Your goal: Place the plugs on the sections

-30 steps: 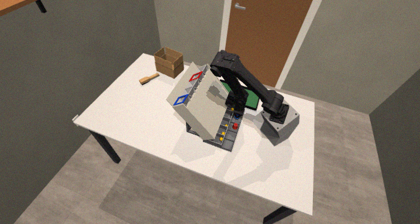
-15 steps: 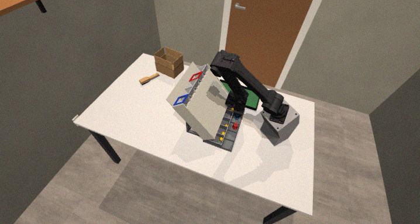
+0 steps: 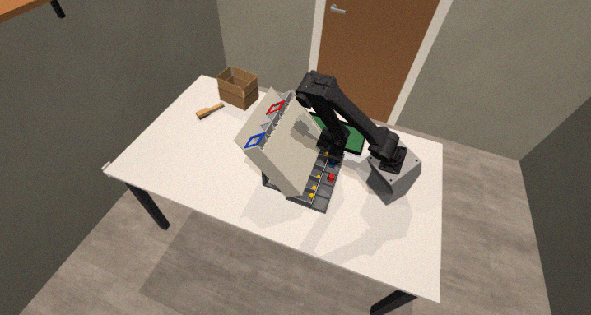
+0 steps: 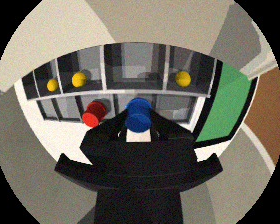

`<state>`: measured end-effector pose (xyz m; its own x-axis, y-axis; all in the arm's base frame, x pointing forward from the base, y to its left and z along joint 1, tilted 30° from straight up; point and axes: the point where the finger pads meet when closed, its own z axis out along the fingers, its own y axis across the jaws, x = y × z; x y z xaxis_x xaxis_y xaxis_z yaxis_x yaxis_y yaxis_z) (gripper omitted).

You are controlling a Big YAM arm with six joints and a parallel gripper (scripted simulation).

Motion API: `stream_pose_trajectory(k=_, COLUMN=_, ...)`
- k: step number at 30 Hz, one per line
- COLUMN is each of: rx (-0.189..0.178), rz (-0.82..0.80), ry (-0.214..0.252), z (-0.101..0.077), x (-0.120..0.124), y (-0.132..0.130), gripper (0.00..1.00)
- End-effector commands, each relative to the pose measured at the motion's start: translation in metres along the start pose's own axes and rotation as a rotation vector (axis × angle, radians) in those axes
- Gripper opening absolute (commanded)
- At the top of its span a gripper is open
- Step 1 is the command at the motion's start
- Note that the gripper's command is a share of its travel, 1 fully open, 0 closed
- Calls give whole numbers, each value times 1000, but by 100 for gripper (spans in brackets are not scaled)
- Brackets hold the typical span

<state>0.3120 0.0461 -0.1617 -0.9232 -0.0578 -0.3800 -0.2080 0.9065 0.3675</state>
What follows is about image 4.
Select green tray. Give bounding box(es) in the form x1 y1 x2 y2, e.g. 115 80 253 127
192 60 258 149

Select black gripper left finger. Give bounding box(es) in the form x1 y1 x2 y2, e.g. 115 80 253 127
83 109 128 142

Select grey slanted cover panel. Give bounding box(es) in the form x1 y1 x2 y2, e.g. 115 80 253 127
0 0 278 125

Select yellow marble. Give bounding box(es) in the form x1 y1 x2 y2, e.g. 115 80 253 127
175 71 191 87
47 79 58 91
72 72 86 87

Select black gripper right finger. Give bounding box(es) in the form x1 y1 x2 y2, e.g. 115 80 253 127
149 109 194 143

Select blue round plug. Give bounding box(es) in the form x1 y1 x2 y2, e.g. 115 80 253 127
125 97 152 133

